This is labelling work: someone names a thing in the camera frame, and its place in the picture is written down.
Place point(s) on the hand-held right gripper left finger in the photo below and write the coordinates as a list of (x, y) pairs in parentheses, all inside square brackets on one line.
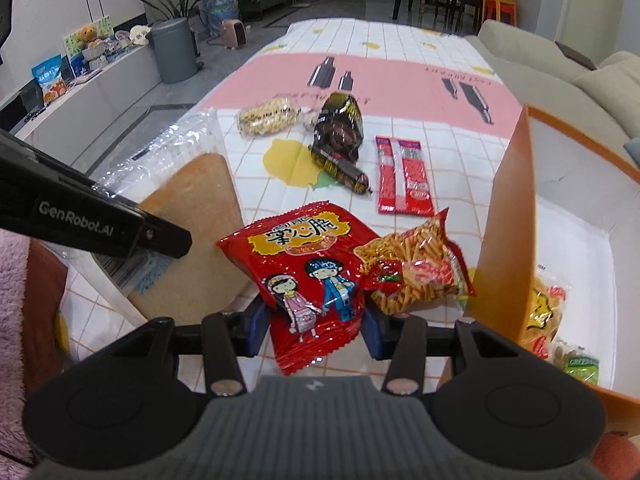
[(258, 330)]

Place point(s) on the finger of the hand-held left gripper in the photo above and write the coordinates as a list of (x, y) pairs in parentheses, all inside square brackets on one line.
[(167, 240)]

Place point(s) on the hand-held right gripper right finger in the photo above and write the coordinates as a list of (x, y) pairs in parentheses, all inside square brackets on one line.
[(376, 335)]

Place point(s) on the red cartoon snack bag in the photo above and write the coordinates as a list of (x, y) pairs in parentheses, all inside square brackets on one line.
[(300, 265)]

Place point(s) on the orange noodle stick snack bag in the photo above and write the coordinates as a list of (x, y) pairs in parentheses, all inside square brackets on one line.
[(420, 270)]

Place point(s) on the clear puffed rice snack packet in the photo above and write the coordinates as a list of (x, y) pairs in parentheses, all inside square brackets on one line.
[(267, 117)]

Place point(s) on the red strip snack packet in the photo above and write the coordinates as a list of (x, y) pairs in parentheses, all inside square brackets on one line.
[(415, 175), (386, 175)]

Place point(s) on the dark sausage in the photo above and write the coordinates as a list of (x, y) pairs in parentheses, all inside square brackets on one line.
[(345, 172)]

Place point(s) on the orange cardboard box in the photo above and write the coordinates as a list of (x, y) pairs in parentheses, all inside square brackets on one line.
[(505, 200)]

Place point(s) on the dark brown snack bag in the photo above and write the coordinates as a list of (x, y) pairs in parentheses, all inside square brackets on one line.
[(340, 120)]

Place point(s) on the large clear bread bag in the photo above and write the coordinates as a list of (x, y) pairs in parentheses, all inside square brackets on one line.
[(200, 210)]

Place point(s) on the clear plastic bag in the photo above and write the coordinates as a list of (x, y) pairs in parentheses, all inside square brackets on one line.
[(165, 150)]

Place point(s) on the white low cabinet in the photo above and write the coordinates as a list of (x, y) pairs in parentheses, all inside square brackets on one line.
[(80, 105)]

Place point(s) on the blue snack bag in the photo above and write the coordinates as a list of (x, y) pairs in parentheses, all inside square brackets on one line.
[(49, 80)]

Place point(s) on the pink fluffy blanket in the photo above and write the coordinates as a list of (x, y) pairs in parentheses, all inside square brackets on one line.
[(15, 340)]

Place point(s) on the teddy bear picture card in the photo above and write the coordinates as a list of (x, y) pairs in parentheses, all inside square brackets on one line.
[(87, 37)]

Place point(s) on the yellow red snack packet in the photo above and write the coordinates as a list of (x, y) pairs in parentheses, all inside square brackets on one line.
[(545, 310)]

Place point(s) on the small clear packet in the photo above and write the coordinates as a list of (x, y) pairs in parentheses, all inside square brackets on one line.
[(309, 119)]

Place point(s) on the grey trash can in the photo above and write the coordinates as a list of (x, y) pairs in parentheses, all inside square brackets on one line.
[(172, 52)]

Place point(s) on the white plush toy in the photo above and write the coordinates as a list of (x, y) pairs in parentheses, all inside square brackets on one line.
[(140, 34)]

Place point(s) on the green label snack packet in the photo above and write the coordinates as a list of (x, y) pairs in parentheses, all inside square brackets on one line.
[(580, 362)]

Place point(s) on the pink space heater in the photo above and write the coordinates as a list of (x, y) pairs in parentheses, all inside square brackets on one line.
[(232, 34)]

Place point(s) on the blue water bottle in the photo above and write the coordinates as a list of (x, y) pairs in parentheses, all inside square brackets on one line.
[(219, 10)]

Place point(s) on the pink white printed tablecloth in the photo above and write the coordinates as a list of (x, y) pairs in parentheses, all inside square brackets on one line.
[(400, 80)]

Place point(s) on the teal cushion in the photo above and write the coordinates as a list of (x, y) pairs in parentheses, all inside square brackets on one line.
[(633, 152)]

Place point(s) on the beige sofa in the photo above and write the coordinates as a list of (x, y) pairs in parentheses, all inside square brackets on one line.
[(530, 55)]

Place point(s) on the beige sofa cushion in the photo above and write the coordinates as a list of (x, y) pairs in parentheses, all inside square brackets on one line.
[(612, 90)]

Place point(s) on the dark flat item on sofa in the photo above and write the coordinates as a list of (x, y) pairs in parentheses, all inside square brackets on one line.
[(575, 55)]

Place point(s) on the red stool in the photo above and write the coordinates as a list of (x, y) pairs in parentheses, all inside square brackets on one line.
[(500, 10)]

